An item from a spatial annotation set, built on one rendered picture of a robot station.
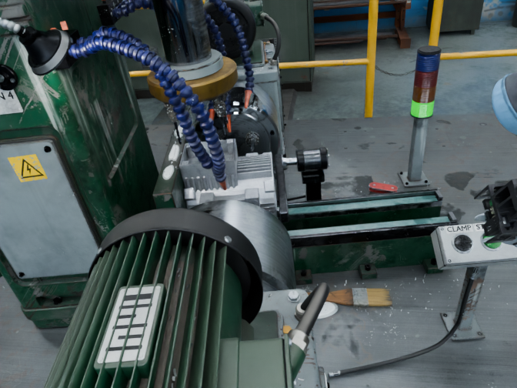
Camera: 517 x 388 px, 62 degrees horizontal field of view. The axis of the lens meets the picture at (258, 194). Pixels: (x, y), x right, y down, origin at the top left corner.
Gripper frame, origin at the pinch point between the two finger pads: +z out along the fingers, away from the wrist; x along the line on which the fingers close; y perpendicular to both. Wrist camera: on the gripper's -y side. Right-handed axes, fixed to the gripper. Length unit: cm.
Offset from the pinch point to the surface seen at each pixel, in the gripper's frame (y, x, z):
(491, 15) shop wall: -235, -348, 352
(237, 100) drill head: 45, -48, 25
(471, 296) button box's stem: -0.2, 7.9, 19.4
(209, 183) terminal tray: 51, -21, 16
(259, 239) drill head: 39.7, -2.0, -2.0
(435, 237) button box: 7.9, -2.1, 8.4
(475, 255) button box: 2.7, 2.3, 6.0
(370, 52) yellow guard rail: -34, -173, 173
